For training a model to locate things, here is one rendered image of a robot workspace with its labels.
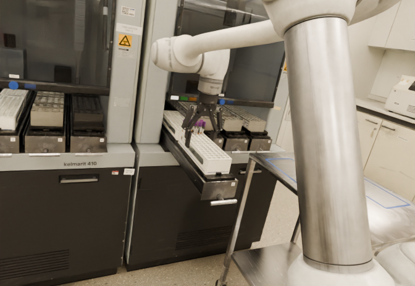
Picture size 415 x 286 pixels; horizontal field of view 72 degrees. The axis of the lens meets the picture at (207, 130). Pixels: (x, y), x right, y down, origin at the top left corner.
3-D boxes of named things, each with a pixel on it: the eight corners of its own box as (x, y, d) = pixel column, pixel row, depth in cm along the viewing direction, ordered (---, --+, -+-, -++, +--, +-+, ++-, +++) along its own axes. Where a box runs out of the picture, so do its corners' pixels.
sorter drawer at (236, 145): (180, 112, 203) (181, 99, 200) (197, 112, 209) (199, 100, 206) (228, 155, 141) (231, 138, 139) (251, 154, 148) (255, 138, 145)
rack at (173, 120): (158, 121, 151) (159, 110, 149) (176, 121, 156) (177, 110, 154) (176, 143, 126) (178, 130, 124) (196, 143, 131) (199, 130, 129)
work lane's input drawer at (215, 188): (151, 130, 155) (153, 115, 153) (175, 131, 162) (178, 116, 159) (205, 208, 94) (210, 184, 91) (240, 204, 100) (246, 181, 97)
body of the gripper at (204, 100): (202, 94, 104) (198, 118, 107) (223, 96, 108) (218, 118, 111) (194, 89, 110) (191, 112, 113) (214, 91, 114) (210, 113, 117)
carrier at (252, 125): (262, 130, 163) (264, 120, 161) (264, 131, 161) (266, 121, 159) (244, 130, 158) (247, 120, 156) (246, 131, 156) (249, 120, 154)
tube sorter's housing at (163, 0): (104, 180, 237) (120, -37, 188) (196, 175, 274) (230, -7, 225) (125, 283, 148) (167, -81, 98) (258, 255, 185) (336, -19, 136)
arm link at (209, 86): (227, 81, 106) (224, 97, 107) (217, 76, 113) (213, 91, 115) (205, 78, 102) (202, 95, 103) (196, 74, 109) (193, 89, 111)
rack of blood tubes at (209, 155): (177, 143, 124) (179, 130, 122) (197, 143, 129) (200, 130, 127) (204, 176, 99) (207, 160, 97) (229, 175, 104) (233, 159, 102)
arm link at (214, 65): (215, 76, 114) (186, 72, 108) (223, 36, 110) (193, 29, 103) (230, 81, 106) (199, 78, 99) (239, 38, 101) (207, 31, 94)
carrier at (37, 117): (63, 125, 118) (63, 110, 116) (63, 126, 116) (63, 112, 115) (30, 123, 113) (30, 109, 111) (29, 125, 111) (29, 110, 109)
